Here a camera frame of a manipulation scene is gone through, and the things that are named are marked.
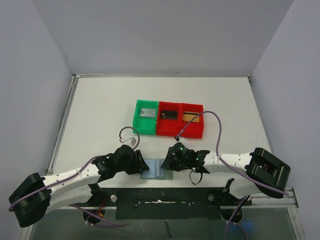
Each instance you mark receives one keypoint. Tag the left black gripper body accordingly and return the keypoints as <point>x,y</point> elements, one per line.
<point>133,166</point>

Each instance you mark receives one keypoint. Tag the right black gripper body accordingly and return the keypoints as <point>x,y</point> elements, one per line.
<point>169,160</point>

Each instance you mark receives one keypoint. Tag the green card holder wallet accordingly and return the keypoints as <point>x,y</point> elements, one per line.
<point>156,172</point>

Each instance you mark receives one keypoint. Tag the black card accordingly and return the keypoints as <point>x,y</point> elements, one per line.
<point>169,114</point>

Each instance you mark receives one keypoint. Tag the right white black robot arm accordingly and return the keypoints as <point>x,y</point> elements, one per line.
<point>259,171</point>

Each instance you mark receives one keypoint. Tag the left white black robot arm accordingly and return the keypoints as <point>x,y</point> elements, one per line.
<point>36,195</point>

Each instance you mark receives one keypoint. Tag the silver grey card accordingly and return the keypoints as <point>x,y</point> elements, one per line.
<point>147,112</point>

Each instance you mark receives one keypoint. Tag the right red plastic bin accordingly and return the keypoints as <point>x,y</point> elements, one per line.
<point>195,129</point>

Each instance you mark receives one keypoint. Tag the red plastic bin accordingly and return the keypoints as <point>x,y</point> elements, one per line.
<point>167,127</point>
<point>195,129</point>

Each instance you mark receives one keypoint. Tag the middle red plastic bin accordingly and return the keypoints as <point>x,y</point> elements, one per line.
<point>167,127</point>

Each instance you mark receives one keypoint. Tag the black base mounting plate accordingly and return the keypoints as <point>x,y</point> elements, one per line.
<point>164,203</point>

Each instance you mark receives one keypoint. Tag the green plastic bin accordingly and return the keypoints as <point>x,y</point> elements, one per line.
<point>145,126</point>

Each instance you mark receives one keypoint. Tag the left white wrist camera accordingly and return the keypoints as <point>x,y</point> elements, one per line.
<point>131,142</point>

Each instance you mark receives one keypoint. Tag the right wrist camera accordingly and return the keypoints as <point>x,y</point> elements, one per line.
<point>181,139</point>

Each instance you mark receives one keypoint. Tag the left aluminium side rail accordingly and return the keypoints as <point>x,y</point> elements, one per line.
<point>63,123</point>

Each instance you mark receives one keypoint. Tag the aluminium frame rail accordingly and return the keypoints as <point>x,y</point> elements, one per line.
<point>261,200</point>

